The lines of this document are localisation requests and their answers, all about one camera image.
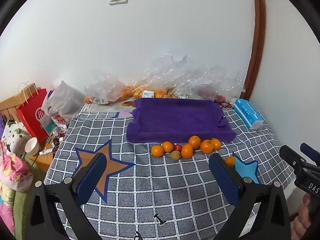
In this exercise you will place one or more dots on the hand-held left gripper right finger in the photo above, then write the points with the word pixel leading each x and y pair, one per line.
pixel 225 180

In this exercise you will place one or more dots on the wooden nightstand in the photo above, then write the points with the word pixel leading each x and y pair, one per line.
pixel 46 161

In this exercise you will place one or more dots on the red paper bag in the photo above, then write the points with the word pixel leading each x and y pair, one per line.
pixel 31 115

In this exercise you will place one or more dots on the clear bag of tangerines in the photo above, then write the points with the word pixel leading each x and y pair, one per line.
pixel 110 90

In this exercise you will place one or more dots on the person's right hand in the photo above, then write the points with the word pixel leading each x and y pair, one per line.
pixel 303 220

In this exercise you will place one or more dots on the grey checked star blanket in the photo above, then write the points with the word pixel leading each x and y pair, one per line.
pixel 162 185

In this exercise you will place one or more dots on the white plastic bag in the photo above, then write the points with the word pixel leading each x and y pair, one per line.
pixel 65 100

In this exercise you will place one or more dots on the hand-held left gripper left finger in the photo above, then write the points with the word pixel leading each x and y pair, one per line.
pixel 91 177

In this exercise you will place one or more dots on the red cherry tomato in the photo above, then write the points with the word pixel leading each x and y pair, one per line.
pixel 178 147

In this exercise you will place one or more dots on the green quilt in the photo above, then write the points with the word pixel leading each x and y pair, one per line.
pixel 18 210

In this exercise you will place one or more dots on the pink printed quilt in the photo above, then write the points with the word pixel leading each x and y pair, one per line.
pixel 15 172

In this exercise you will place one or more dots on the purple towel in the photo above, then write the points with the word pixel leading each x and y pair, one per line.
pixel 175 120

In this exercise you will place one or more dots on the orange tangerine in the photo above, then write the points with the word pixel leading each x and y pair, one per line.
pixel 207 146
pixel 157 150
pixel 187 151
pixel 167 146
pixel 194 142

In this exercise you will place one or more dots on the wooden headboard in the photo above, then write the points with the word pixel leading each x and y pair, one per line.
pixel 10 103

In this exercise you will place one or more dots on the clear bag of kumquats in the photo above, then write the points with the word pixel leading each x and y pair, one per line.
pixel 162 80

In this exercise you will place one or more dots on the small orange kumquat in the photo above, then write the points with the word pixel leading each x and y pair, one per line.
pixel 216 143
pixel 230 161

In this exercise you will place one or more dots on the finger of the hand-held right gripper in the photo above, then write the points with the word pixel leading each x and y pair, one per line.
pixel 292 158
pixel 310 153

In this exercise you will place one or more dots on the blue tissue pack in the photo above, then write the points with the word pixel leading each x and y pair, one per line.
pixel 247 113

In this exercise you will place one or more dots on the white floral pillow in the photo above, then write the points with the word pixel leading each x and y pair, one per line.
pixel 13 135

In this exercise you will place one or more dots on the small yellow-green fruit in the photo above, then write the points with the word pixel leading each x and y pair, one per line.
pixel 175 155

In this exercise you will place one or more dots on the brown wooden door frame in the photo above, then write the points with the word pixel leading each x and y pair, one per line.
pixel 256 42

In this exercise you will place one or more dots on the white cup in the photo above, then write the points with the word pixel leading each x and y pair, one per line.
pixel 31 146

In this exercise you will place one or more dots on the small white tube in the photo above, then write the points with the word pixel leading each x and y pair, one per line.
pixel 45 151

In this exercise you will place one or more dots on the newspaper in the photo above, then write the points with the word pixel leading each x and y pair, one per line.
pixel 105 108

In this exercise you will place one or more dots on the cluster of small bottles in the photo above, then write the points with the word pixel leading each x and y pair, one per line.
pixel 56 137

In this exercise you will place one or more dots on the pink paper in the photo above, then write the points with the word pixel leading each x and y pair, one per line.
pixel 125 115

